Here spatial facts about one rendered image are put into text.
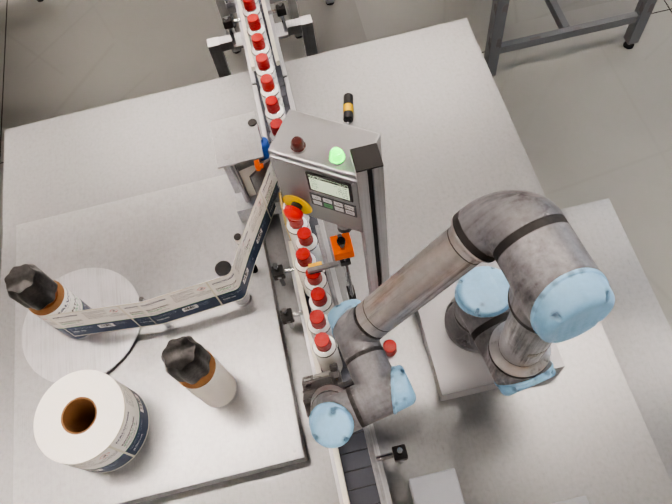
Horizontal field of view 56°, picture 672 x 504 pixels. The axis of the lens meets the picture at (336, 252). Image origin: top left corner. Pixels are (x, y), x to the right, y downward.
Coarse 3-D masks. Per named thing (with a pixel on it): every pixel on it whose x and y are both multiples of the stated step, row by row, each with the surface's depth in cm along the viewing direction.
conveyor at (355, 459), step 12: (264, 108) 185; (288, 108) 184; (264, 120) 183; (312, 228) 166; (348, 372) 148; (360, 432) 142; (348, 444) 141; (360, 444) 140; (348, 456) 140; (360, 456) 139; (348, 468) 138; (360, 468) 139; (372, 468) 138; (348, 480) 137; (360, 480) 137; (372, 480) 137; (348, 492) 136; (360, 492) 136; (372, 492) 136
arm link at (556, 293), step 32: (544, 224) 87; (512, 256) 88; (544, 256) 85; (576, 256) 85; (512, 288) 90; (544, 288) 85; (576, 288) 83; (608, 288) 85; (512, 320) 103; (544, 320) 85; (576, 320) 86; (480, 352) 129; (512, 352) 113; (544, 352) 112; (512, 384) 122
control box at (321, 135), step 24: (288, 120) 107; (312, 120) 107; (288, 144) 105; (312, 144) 105; (336, 144) 104; (360, 144) 104; (288, 168) 106; (312, 168) 103; (336, 168) 102; (288, 192) 114; (312, 192) 111; (312, 216) 119; (336, 216) 115; (360, 216) 112
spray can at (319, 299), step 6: (318, 288) 136; (312, 294) 135; (318, 294) 135; (324, 294) 135; (312, 300) 136; (318, 300) 135; (324, 300) 136; (330, 300) 139; (312, 306) 138; (318, 306) 138; (324, 306) 138; (330, 306) 139; (324, 312) 139
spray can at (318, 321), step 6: (312, 312) 133; (318, 312) 133; (312, 318) 133; (318, 318) 133; (324, 318) 133; (312, 324) 134; (318, 324) 133; (324, 324) 135; (312, 330) 136; (318, 330) 136; (324, 330) 136; (330, 330) 138; (312, 336) 140; (336, 342) 148
